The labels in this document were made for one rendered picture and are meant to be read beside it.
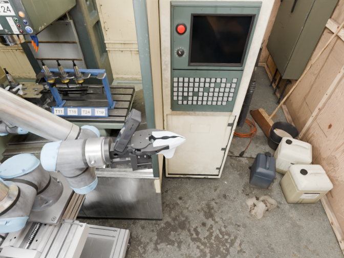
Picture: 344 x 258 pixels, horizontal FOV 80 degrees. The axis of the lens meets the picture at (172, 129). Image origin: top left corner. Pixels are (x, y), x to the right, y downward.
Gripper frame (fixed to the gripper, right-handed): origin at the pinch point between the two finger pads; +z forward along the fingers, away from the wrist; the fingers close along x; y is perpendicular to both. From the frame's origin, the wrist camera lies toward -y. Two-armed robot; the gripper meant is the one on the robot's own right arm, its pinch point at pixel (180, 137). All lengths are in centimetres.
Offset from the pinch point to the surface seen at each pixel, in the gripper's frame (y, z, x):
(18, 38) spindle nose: -3, -91, -117
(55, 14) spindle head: -15, -64, -121
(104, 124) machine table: 59, -45, -96
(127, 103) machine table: 53, -27, -116
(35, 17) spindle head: -17, -68, -99
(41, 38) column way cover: 9, -98, -166
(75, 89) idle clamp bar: 44, -71, -133
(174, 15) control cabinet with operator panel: -19, 9, -74
